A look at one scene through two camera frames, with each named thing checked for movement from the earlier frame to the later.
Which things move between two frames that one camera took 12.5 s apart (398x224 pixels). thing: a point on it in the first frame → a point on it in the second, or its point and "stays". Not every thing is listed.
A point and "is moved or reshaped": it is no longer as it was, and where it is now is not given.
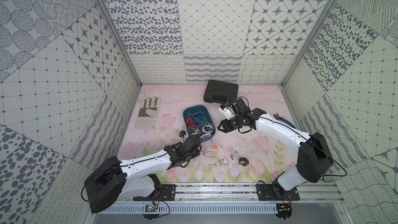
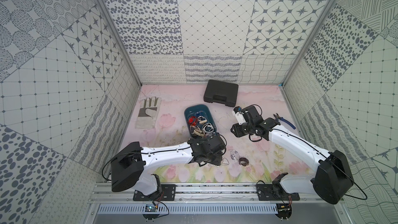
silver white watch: (207, 128) stays
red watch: (192, 122) stays
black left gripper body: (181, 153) → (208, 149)
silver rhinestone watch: (221, 162) stays
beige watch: (209, 156) is moved or reshaped
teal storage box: (199, 122) stays
